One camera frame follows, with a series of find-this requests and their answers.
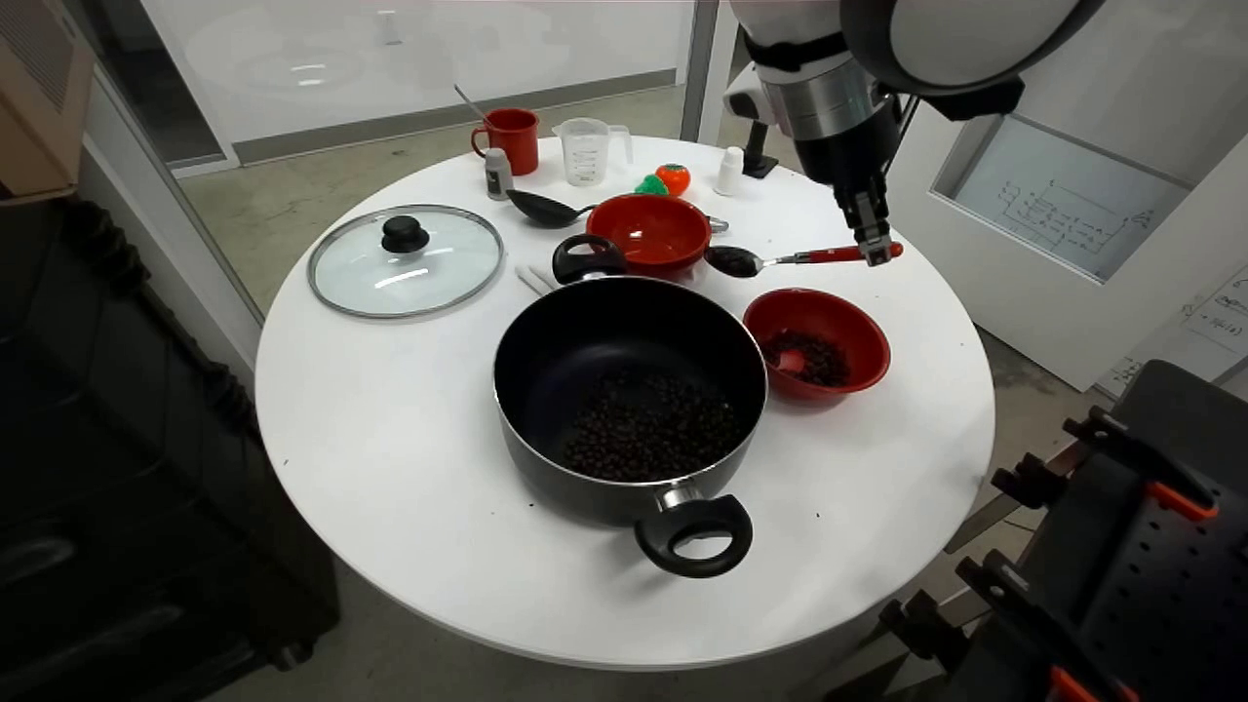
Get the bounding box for white whiteboard panel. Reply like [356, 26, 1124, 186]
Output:
[890, 73, 1248, 389]

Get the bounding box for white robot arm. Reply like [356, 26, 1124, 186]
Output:
[724, 0, 1105, 265]

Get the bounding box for green toy ball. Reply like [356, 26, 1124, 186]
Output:
[635, 177, 669, 196]

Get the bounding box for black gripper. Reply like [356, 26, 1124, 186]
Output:
[796, 100, 900, 265]

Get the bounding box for grey pepper shaker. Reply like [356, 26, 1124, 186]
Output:
[484, 150, 512, 199]

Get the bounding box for red empty bowl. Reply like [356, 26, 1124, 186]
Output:
[585, 196, 708, 277]

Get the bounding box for black perforated robot base table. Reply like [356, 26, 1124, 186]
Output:
[881, 362, 1248, 702]

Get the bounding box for black camera stand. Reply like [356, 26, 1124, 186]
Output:
[739, 122, 778, 181]

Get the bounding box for orange toy ball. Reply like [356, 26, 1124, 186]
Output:
[656, 163, 689, 196]

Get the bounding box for clear measuring cup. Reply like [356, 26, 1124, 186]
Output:
[553, 116, 630, 186]

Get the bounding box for black cooking pot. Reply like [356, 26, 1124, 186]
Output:
[492, 234, 769, 577]

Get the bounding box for glass pot lid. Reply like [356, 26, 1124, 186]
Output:
[309, 204, 501, 319]

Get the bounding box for red handled metal spoon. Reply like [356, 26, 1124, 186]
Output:
[700, 237, 907, 280]

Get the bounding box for dark beans in pot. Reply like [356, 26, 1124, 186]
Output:
[551, 373, 733, 479]

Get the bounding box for red mug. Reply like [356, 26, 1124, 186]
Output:
[469, 109, 538, 177]

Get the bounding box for red bowl with beans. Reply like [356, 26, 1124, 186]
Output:
[743, 289, 893, 404]

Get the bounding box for black ladle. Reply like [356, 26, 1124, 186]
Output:
[505, 186, 592, 232]

